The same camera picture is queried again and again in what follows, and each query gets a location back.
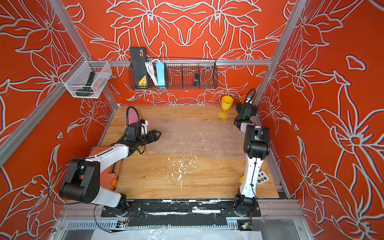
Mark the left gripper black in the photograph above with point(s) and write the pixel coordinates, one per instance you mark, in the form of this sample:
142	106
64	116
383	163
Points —
151	134

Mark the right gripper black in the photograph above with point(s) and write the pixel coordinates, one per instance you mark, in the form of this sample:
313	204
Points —
239	107

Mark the yellow plastic wine glass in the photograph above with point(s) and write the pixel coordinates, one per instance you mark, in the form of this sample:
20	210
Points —
226	104

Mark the pink glass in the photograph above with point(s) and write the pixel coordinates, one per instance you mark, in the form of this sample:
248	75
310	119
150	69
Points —
132	115

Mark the orange plastic wine glass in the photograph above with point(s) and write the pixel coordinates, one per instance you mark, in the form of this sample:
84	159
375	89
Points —
243	99

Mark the bubble wrap sheet clear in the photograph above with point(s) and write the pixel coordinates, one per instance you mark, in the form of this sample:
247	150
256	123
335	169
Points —
222	140

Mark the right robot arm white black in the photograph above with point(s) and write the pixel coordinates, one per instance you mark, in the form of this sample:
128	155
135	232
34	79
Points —
257	148

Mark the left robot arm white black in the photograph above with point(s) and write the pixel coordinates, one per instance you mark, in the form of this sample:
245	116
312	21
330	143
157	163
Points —
82	181

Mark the small dark object in basket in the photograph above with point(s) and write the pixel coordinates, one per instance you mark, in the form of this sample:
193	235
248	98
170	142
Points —
197	80

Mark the light blue power bank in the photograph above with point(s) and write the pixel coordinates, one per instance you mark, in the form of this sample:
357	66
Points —
160	67

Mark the white button control box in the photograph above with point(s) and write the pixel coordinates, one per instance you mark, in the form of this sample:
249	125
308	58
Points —
262	178

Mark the black box in basket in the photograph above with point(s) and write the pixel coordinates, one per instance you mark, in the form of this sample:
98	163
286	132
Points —
138	60

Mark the dark green tool in bin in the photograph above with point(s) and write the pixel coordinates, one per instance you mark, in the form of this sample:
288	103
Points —
86	90

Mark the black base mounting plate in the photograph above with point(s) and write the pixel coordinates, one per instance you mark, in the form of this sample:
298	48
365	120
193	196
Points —
223	207

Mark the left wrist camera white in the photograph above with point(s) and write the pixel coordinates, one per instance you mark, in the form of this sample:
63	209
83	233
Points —
144	124

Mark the black wire wall basket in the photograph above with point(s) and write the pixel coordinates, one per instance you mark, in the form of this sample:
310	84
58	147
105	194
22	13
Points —
180	74

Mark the clear acrylic wall bin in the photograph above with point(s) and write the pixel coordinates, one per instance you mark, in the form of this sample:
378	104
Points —
77	75

